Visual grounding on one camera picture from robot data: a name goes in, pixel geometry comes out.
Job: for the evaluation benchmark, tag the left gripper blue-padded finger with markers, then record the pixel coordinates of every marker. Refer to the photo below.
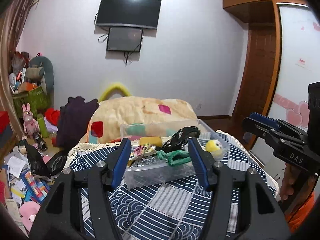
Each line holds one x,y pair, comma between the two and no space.
258,124

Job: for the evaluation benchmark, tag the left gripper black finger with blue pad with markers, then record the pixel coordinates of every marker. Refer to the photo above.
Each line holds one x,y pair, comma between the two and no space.
60,215
259,215

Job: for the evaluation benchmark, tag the yellow plush chick toy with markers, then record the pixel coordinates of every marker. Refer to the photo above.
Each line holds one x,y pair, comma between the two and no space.
215,148

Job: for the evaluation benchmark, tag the black cloth with chain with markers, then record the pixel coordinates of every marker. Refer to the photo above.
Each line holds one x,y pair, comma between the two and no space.
180,139

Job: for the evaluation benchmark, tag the floral patterned cloth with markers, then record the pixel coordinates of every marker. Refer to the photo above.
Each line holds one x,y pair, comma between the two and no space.
140,152

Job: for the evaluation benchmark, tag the green knitted glove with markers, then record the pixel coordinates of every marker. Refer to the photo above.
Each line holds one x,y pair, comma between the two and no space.
174,158

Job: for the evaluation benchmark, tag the yellow green sponge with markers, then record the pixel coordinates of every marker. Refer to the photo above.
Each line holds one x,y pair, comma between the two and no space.
157,141

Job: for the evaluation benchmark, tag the person's hand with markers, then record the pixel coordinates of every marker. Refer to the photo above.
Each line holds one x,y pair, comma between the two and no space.
290,176

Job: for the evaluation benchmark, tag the pink plush toy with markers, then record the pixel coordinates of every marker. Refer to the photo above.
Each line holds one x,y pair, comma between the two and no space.
28,212

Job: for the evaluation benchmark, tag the brown wooden door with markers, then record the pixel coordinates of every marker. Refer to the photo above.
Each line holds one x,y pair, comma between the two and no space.
258,71

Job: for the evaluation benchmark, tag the white sliding door with hearts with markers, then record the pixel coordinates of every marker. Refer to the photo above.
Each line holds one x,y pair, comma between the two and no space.
299,64

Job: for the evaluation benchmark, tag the black flashlight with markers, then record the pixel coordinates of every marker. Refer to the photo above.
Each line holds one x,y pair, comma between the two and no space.
42,146

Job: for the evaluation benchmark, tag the green thermos bottle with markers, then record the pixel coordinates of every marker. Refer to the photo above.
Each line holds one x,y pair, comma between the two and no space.
42,126

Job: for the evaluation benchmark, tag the blue patterned tablecloth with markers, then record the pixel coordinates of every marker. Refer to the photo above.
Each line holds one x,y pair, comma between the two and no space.
172,210

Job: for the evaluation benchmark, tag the pink rabbit doll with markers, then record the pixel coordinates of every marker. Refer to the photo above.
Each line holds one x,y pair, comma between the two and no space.
30,125

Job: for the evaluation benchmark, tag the red plush item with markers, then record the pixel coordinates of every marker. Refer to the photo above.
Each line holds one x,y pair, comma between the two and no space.
52,116

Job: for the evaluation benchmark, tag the dark purple garment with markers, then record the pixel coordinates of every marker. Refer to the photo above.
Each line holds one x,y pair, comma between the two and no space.
73,121

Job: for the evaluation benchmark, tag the beige patchwork blanket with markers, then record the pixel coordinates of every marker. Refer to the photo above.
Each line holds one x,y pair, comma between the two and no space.
106,121

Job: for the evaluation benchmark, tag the red box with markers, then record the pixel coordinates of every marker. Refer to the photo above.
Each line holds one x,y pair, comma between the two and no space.
4,120

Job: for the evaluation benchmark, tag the clear plastic storage bin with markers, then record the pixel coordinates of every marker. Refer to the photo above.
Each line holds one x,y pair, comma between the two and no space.
152,170

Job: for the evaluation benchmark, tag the green storage box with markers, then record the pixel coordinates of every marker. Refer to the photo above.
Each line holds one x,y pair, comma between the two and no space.
39,101

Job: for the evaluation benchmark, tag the brown wooden wardrobe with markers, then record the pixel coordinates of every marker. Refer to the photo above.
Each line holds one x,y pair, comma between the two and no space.
257,2

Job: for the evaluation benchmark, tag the yellow plush arch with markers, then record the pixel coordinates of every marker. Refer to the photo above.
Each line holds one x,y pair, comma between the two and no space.
113,88

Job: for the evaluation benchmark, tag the grey-green neck pillow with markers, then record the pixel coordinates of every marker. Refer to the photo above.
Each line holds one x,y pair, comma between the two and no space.
45,72

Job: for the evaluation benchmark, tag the striped brown curtain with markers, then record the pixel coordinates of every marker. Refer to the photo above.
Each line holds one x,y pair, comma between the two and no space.
13,17

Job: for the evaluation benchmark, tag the small black wall monitor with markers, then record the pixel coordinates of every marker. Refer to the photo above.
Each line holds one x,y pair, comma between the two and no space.
124,39

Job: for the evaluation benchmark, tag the wall-mounted black television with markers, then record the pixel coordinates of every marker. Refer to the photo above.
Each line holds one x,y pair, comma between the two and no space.
129,13

